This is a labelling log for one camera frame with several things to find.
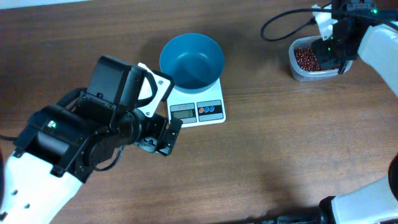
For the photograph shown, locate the clear plastic container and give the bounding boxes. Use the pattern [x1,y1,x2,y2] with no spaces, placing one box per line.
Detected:
[289,36,353,82]

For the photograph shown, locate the red beans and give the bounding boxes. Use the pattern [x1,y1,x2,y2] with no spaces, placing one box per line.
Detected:
[294,48,341,72]

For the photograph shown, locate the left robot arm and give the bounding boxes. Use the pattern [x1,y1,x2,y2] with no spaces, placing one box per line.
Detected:
[1,55,182,223]

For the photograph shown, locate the teal plastic bowl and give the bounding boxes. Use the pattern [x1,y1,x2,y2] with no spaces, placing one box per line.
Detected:
[159,33,225,92]

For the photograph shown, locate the white digital kitchen scale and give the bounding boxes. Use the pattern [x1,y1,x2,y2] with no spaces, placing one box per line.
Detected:
[167,79,226,128]

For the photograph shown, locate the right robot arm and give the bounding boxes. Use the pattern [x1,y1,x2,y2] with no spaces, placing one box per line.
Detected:
[310,1,397,223]

